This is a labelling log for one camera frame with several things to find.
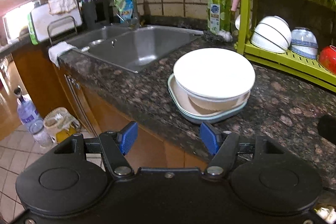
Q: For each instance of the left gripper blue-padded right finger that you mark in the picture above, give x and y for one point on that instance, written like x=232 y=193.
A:
x=223 y=147

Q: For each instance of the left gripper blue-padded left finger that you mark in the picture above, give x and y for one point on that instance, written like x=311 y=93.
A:
x=114 y=147

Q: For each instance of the mint green square plate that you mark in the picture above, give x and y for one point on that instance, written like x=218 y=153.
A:
x=198 y=109

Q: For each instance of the pink square plate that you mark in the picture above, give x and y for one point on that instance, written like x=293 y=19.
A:
x=183 y=98

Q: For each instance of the white disposable bowl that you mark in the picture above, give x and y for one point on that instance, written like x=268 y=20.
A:
x=220 y=105
x=214 y=75

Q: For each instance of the blue square plate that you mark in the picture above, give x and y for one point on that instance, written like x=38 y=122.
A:
x=211 y=118

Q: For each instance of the blue patterned ceramic bowls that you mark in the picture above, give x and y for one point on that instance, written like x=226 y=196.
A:
x=304 y=43

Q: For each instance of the stacked white ceramic bowls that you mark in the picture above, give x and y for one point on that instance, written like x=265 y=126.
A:
x=272 y=34

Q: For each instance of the yellow trash bin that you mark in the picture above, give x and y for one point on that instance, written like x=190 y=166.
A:
x=60 y=124

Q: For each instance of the red ceramic bowl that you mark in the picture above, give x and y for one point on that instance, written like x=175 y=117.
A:
x=327 y=58

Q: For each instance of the water bottle on floor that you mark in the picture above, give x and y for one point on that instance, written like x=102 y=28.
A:
x=31 y=119

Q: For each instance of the stainless steel sink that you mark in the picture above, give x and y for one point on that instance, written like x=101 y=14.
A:
x=132 y=50

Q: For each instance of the garlic bulb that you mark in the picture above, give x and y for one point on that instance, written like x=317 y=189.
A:
x=225 y=36

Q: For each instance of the steel wool scrubber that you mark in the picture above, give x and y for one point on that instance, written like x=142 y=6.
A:
x=212 y=38

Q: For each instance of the white dishcloth on counter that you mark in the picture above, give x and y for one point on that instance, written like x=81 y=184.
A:
x=57 y=50

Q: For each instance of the black knife block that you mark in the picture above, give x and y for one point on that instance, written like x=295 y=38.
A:
x=96 y=14

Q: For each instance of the green dish soap bottle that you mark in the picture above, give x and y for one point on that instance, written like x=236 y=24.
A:
x=219 y=15

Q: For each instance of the white cutting board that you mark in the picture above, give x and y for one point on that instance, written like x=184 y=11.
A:
x=52 y=19

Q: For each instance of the pink handled white spoon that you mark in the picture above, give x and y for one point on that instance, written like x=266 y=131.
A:
x=234 y=9

